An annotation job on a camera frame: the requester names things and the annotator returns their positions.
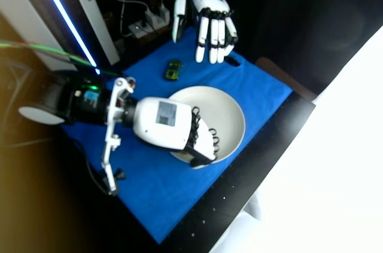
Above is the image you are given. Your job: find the green toy car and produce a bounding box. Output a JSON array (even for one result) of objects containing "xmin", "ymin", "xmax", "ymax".
[{"xmin": 163, "ymin": 59, "xmax": 184, "ymax": 81}]

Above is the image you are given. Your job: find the white power strip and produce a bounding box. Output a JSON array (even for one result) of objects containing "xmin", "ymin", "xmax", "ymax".
[{"xmin": 128, "ymin": 5, "xmax": 172, "ymax": 39}]

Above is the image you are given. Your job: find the white round plate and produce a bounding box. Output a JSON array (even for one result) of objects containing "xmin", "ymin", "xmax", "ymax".
[{"xmin": 166, "ymin": 86, "xmax": 247, "ymax": 170}]

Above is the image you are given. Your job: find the blue table cloth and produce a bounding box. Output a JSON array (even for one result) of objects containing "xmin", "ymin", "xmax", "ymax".
[{"xmin": 59, "ymin": 26, "xmax": 294, "ymax": 245}]

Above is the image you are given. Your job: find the blue LED light strip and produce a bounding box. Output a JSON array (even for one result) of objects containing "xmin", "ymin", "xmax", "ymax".
[{"xmin": 42, "ymin": 0, "xmax": 101, "ymax": 75}]

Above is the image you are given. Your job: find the white robot body column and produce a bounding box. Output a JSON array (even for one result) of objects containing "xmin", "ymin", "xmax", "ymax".
[{"xmin": 0, "ymin": 0, "xmax": 121, "ymax": 71}]

